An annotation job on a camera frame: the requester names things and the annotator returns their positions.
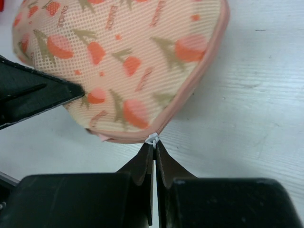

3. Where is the peach floral mesh laundry bag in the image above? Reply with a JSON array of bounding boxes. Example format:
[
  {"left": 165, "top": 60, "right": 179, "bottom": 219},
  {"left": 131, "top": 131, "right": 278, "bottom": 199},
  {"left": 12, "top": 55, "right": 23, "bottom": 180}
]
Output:
[{"left": 12, "top": 0, "right": 229, "bottom": 143}]

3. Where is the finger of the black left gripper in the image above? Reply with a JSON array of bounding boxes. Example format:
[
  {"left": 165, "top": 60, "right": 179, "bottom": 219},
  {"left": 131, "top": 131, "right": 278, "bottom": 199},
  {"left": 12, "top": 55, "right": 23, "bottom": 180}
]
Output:
[{"left": 0, "top": 56, "right": 85, "bottom": 129}]

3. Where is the red plastic tray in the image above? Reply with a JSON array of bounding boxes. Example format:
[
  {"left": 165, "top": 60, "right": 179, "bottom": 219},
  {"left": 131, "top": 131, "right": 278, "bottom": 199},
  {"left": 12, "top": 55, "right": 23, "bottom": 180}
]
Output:
[{"left": 0, "top": 0, "right": 5, "bottom": 12}]

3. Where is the white zipper pull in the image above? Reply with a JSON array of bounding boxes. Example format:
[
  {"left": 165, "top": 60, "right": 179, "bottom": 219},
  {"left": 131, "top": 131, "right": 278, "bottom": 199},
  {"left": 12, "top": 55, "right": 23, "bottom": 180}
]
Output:
[{"left": 145, "top": 133, "right": 160, "bottom": 149}]

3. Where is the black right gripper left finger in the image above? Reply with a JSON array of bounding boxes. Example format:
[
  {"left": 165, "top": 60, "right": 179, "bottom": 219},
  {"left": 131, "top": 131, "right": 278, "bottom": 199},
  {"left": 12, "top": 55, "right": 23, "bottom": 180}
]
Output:
[{"left": 0, "top": 143, "right": 154, "bottom": 228}]

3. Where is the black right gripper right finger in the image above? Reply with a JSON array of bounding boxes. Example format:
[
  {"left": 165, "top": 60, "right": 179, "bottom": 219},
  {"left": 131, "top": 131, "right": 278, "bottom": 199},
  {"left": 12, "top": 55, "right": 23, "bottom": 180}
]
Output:
[{"left": 155, "top": 142, "right": 302, "bottom": 228}]

